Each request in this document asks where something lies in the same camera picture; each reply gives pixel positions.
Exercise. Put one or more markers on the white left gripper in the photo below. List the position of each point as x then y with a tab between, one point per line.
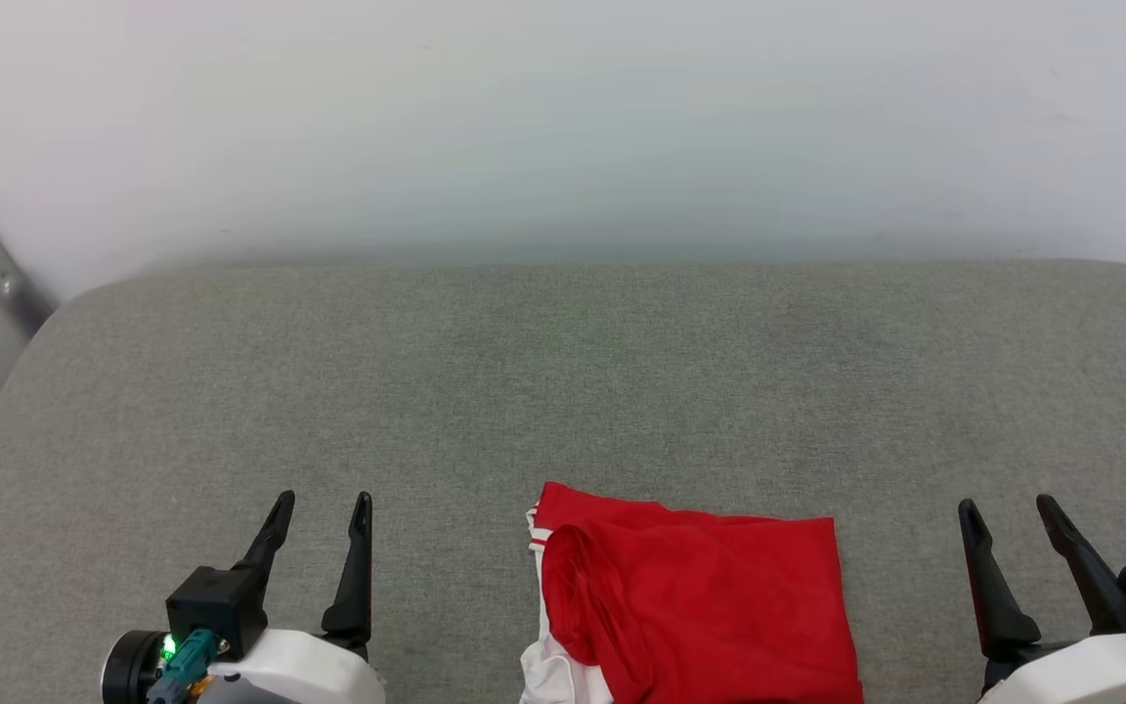
299	670

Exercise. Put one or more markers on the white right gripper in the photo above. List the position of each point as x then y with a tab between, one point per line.
1101	675

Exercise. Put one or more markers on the red and white sports jersey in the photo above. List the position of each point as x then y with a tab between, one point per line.
719	606

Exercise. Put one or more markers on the black round wrist module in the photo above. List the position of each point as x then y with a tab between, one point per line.
128	670

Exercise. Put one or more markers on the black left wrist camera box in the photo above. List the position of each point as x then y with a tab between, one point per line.
216	601

